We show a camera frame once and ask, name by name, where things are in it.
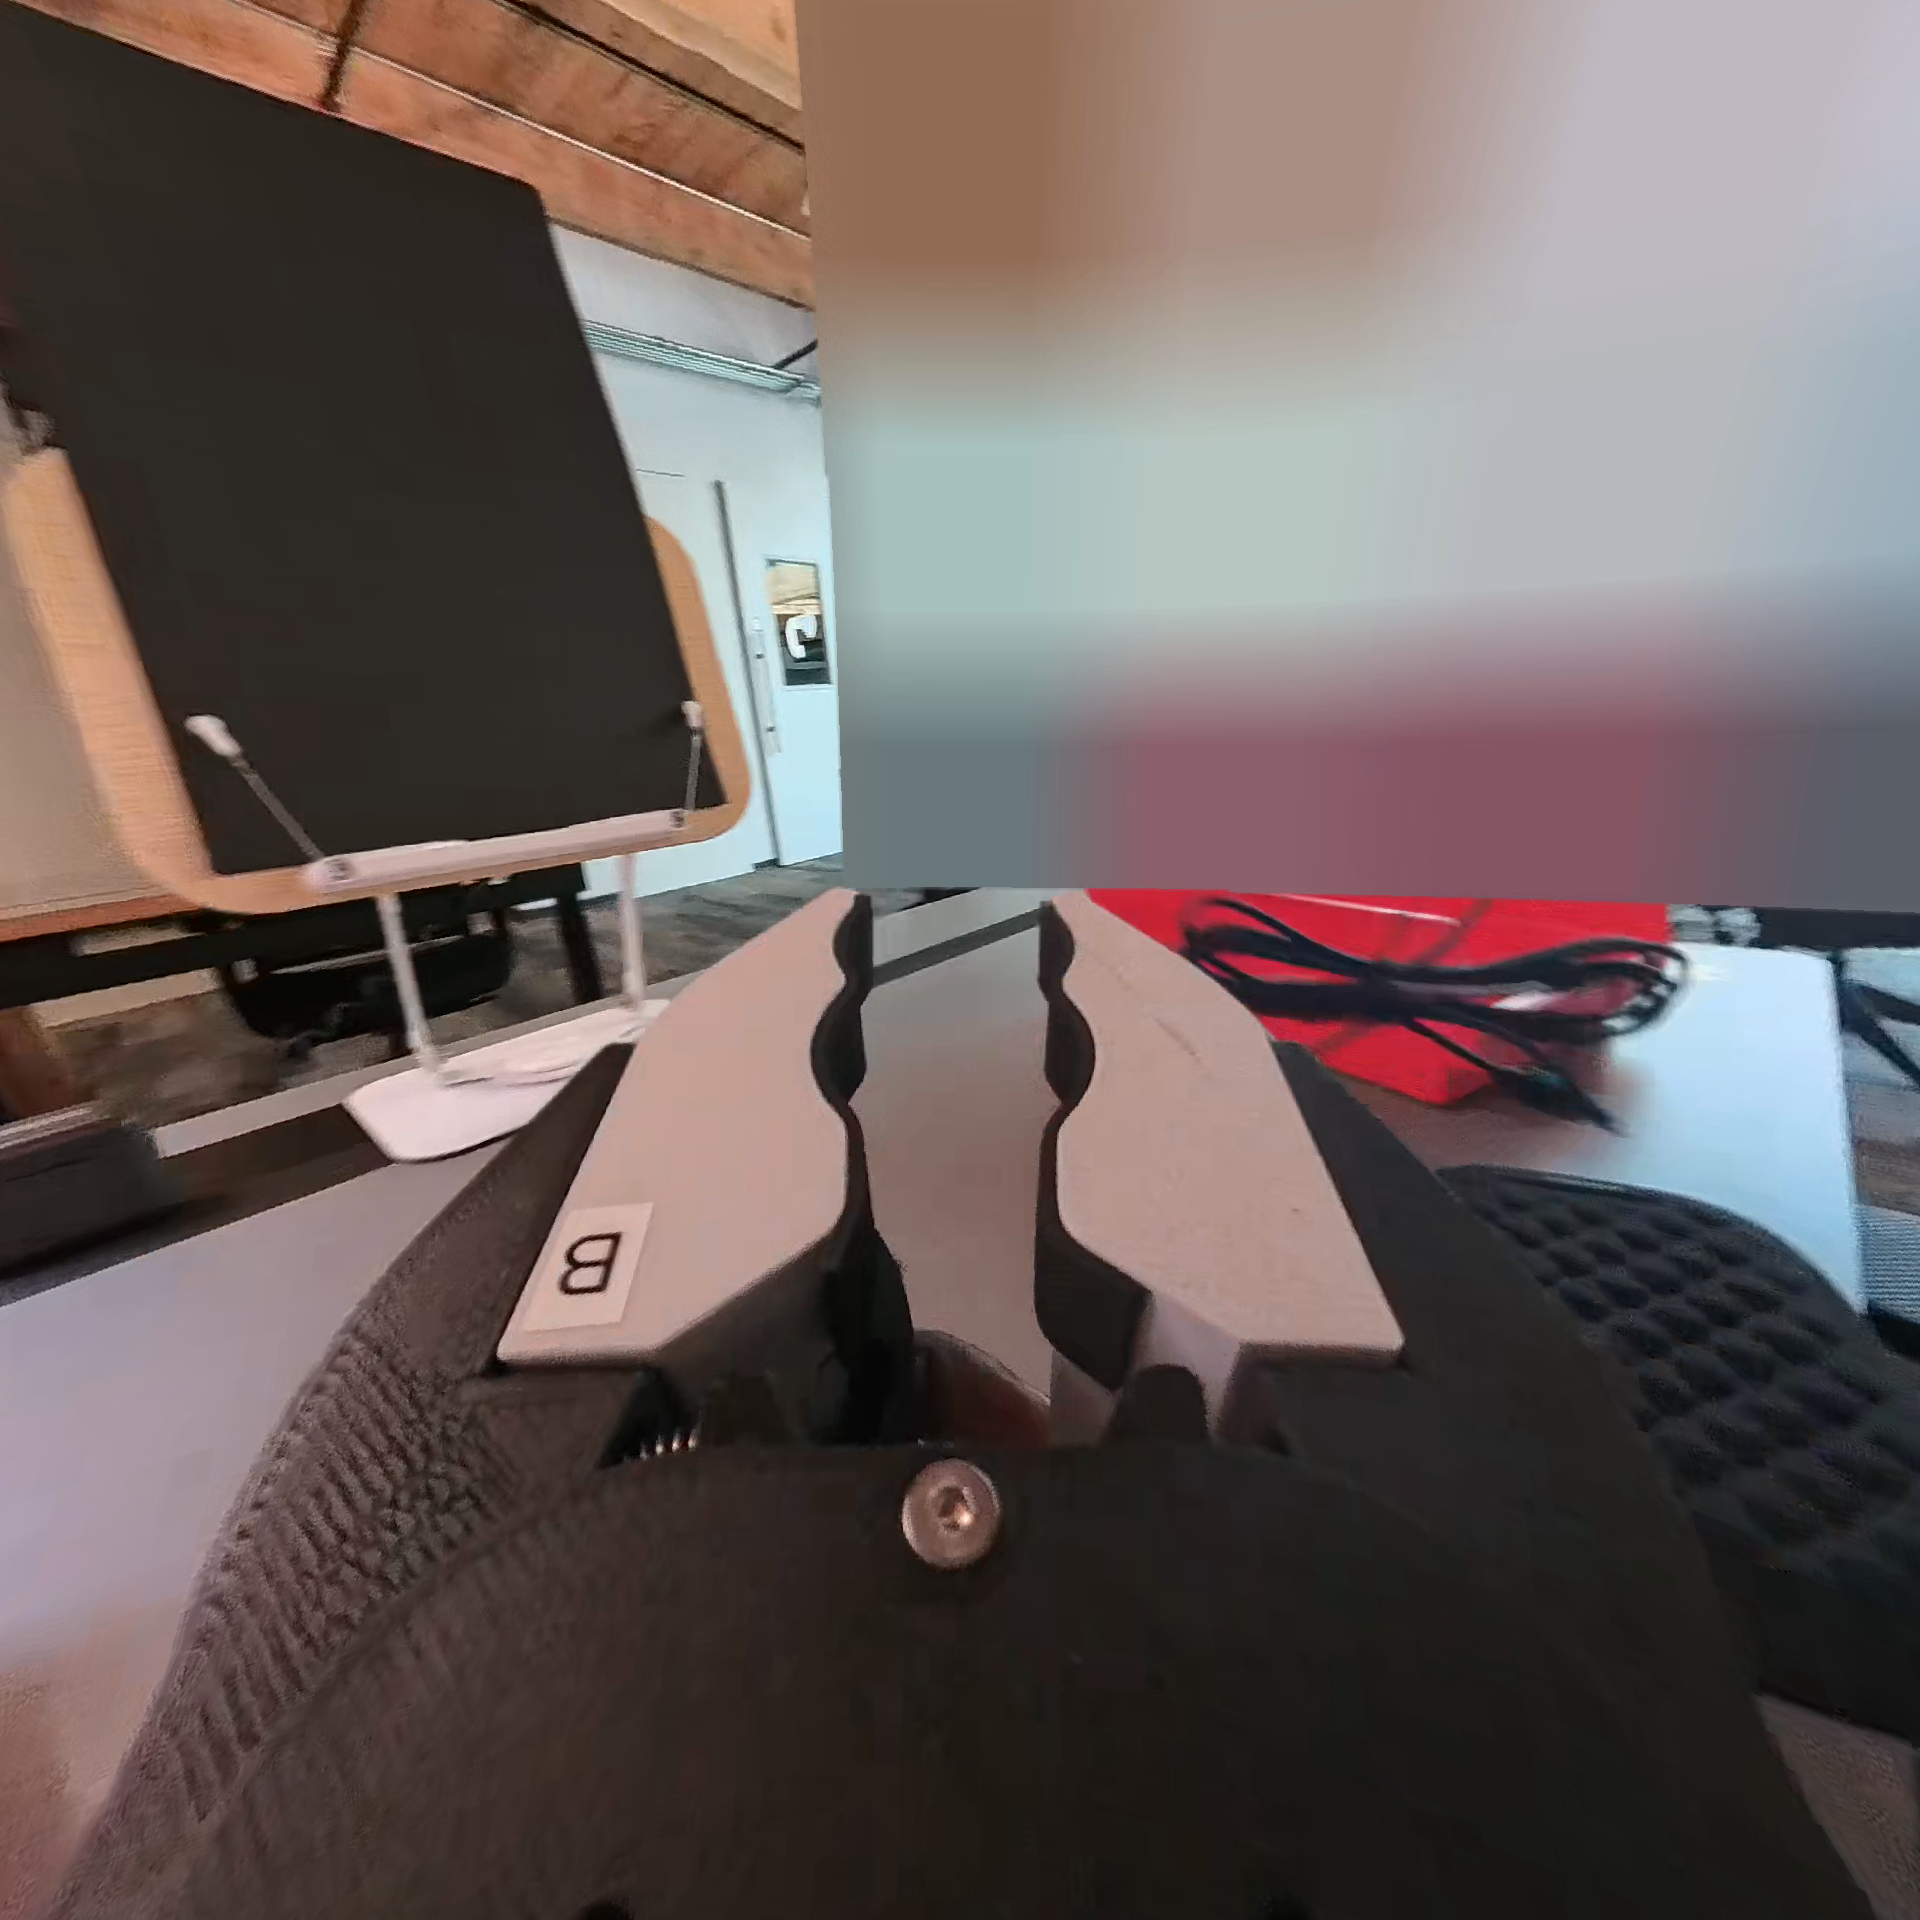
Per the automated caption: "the black box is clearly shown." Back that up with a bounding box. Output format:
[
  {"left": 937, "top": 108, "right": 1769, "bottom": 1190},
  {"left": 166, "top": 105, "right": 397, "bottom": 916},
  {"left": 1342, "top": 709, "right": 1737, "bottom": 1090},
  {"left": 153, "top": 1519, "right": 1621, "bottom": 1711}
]
[{"left": 0, "top": 1106, "right": 191, "bottom": 1281}]

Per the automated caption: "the black flat panel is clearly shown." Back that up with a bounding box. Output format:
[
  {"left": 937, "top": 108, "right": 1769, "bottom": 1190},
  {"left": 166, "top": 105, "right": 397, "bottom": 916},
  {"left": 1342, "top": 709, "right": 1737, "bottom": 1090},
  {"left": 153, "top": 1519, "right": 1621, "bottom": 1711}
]
[{"left": 0, "top": 6, "right": 731, "bottom": 883}]

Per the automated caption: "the black cable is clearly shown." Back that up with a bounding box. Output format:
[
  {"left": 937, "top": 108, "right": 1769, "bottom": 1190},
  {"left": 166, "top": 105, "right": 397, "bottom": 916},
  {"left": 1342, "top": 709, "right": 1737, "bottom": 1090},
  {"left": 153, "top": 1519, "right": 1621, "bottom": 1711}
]
[{"left": 1182, "top": 896, "right": 1692, "bottom": 1138}]

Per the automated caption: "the red box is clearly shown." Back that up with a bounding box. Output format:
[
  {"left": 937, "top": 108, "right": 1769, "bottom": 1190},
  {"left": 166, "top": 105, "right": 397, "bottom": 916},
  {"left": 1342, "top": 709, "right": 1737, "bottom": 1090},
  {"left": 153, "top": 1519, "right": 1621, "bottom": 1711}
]
[{"left": 1089, "top": 889, "right": 1685, "bottom": 1111}]

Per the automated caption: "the white door with window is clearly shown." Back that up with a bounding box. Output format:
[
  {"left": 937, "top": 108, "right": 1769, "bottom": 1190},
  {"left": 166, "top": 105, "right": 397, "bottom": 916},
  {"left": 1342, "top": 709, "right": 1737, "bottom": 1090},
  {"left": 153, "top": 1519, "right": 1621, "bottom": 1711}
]
[{"left": 714, "top": 476, "right": 846, "bottom": 872}]

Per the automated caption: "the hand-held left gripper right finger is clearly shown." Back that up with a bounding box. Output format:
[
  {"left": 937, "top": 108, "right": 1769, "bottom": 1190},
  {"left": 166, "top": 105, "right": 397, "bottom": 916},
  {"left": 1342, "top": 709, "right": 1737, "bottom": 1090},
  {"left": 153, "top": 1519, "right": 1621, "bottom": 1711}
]
[{"left": 1031, "top": 894, "right": 1409, "bottom": 1446}]

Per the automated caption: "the wooden desk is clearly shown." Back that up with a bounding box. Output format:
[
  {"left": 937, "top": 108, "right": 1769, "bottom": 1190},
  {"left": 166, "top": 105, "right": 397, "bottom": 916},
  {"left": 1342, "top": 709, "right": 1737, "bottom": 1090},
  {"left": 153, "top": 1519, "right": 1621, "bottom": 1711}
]
[{"left": 0, "top": 855, "right": 595, "bottom": 1120}]

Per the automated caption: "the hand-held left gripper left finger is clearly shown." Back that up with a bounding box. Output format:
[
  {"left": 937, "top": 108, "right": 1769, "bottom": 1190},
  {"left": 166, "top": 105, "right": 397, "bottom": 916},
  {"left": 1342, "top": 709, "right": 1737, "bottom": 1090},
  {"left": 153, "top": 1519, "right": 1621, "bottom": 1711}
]
[{"left": 494, "top": 889, "right": 911, "bottom": 1446}]

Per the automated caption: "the black bag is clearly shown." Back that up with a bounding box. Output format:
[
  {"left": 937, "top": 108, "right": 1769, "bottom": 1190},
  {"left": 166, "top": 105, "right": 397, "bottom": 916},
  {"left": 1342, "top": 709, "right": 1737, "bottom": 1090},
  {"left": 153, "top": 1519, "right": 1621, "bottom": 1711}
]
[{"left": 222, "top": 896, "right": 522, "bottom": 1056}]

